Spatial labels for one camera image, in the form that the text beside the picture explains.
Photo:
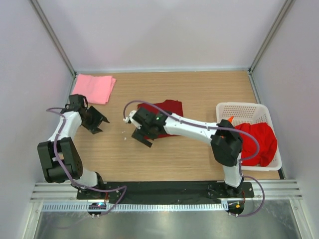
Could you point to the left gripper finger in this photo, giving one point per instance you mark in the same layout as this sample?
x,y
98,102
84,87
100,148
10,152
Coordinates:
x,y
93,127
96,116

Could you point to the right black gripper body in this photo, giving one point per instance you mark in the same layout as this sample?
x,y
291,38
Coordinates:
x,y
145,128

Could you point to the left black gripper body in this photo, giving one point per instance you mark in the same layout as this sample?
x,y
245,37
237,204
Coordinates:
x,y
87,121

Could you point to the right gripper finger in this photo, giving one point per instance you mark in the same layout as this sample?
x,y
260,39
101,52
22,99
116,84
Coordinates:
x,y
137,135
146,142

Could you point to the dark red t-shirt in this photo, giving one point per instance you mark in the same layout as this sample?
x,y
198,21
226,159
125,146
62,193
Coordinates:
x,y
172,106

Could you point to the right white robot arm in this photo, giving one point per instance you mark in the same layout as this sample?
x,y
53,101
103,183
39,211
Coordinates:
x,y
225,142

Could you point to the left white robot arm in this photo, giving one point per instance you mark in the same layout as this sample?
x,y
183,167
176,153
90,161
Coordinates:
x,y
59,158

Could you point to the folded pink t-shirt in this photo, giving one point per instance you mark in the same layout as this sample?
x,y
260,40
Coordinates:
x,y
96,89

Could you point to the orange t-shirt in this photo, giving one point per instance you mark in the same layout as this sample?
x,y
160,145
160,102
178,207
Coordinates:
x,y
231,119

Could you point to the white plastic basket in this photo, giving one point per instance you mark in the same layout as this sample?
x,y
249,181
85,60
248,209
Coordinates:
x,y
249,113

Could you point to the bright red t-shirt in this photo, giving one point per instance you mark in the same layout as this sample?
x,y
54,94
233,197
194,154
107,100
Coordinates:
x,y
264,135

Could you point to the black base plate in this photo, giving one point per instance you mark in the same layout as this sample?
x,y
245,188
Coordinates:
x,y
171,192

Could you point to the aluminium frame rail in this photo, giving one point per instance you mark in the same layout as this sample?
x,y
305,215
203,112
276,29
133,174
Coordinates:
x,y
53,192

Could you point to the white slotted cable duct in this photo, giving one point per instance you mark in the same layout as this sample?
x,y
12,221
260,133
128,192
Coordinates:
x,y
91,207

